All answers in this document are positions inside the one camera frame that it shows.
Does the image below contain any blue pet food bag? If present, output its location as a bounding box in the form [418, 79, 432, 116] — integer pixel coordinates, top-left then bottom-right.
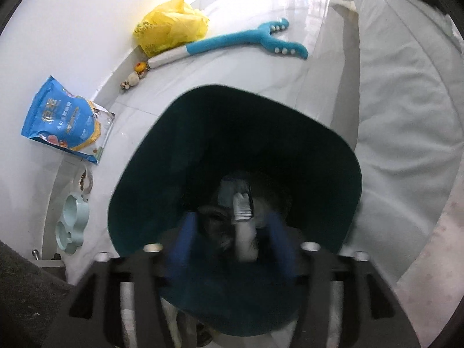
[21, 76, 116, 165]

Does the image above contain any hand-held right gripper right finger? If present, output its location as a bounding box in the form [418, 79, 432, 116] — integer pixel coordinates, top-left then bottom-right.
[266, 212, 421, 348]

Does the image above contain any dark plastic trash bin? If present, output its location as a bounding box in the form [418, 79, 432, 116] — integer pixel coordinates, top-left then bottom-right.
[108, 84, 363, 338]

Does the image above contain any yellow plastic bag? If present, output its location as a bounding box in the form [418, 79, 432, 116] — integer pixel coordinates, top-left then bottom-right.
[133, 0, 210, 58]

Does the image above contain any grey fuzzy carpet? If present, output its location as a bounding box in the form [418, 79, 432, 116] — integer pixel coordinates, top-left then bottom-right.
[0, 239, 73, 348]

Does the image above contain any pink printed blanket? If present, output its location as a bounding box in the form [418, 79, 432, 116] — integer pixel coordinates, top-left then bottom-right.
[393, 188, 461, 348]

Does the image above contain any small bowl of kibble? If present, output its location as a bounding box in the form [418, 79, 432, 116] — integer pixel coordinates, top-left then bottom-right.
[74, 168, 94, 193]

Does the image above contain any light green double pet bowl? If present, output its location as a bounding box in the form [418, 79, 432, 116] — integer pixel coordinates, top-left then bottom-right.
[55, 193, 90, 255]

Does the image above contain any blue forked plush toy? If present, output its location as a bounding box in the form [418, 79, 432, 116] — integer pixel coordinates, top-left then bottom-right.
[147, 18, 309, 69]

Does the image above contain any white tissue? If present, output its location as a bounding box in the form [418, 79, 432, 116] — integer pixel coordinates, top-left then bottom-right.
[235, 221, 261, 262]

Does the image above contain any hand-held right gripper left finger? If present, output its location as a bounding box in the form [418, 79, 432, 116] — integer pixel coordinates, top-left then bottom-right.
[43, 212, 198, 348]

